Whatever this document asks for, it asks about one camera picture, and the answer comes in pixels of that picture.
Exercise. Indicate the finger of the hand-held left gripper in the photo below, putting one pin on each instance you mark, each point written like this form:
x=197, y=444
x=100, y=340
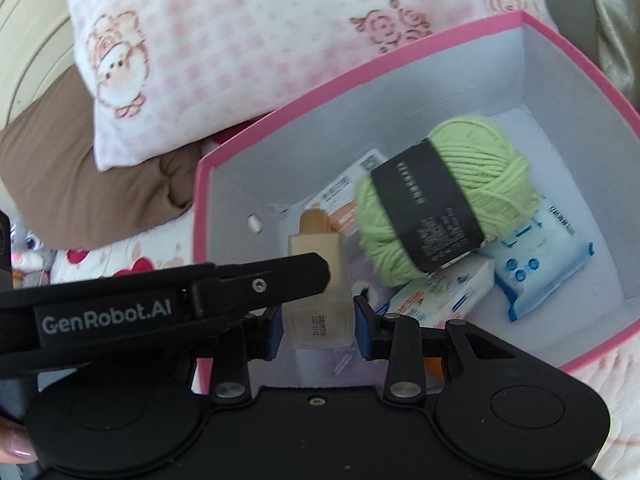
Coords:
x=280, y=280

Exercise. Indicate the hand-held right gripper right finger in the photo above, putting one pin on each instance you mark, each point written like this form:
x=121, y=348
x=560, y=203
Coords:
x=361, y=330

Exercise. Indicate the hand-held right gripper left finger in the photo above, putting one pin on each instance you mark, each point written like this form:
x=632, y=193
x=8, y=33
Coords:
x=274, y=335

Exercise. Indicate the gold cap foundation bottle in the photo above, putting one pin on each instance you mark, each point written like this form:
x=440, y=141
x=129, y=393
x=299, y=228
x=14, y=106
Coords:
x=315, y=255

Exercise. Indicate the white blue soap packet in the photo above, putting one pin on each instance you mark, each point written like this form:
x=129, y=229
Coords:
x=445, y=290

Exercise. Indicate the pink cardboard box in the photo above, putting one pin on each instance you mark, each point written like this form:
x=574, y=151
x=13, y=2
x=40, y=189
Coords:
x=250, y=190

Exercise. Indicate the blue wet wipes pack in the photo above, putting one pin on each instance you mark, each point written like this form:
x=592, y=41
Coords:
x=540, y=255

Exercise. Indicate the green yarn ball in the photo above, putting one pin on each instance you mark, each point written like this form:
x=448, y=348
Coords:
x=490, y=170

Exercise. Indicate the red bear printed blanket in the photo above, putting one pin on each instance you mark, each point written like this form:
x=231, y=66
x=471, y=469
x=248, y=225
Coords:
x=135, y=255

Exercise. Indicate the grey bunny plush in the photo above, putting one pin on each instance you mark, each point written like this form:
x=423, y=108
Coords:
x=30, y=250

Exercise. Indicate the brown pillow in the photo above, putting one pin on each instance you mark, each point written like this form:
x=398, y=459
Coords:
x=65, y=160

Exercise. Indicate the pink checked pillow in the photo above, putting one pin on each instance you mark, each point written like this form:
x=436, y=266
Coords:
x=250, y=35

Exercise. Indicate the pink quilted bedsheet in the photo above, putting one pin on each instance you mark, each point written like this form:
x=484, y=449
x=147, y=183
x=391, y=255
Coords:
x=615, y=390

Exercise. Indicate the cream headboard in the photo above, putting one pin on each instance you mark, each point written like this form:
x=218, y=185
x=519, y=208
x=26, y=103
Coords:
x=30, y=25

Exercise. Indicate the shiny beige curtain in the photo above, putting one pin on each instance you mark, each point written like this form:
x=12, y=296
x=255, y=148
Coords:
x=617, y=20

